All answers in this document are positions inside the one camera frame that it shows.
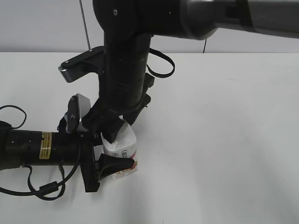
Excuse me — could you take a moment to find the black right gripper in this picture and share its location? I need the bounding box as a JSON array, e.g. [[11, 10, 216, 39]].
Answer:
[[83, 94, 151, 146]]

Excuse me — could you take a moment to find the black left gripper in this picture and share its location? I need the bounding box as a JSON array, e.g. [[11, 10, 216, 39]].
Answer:
[[79, 133, 135, 193]]

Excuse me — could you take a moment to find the white yogurt bottle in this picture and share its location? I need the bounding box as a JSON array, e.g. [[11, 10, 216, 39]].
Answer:
[[101, 121, 138, 180]]

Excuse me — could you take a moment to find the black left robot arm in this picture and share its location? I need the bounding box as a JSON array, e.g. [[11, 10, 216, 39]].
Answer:
[[0, 121, 100, 193]]

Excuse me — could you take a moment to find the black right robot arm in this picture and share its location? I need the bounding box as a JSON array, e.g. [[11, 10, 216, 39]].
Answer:
[[83, 0, 299, 136]]

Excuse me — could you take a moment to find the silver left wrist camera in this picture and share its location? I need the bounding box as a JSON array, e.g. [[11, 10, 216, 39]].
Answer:
[[65, 93, 91, 133]]

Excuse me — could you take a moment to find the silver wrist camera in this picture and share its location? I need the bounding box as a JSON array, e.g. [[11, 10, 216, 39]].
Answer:
[[65, 93, 91, 133], [58, 46, 105, 83]]

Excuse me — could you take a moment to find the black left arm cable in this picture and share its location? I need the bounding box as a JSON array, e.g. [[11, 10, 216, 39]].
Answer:
[[0, 105, 82, 200]]

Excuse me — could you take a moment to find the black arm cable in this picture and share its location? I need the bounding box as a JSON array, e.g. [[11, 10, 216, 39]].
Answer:
[[146, 48, 175, 79], [0, 105, 82, 200]]

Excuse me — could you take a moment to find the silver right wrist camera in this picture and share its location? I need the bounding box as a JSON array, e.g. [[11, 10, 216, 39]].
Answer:
[[58, 46, 105, 83]]

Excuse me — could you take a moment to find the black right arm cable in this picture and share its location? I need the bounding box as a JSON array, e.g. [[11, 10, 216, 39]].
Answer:
[[146, 48, 175, 79]]

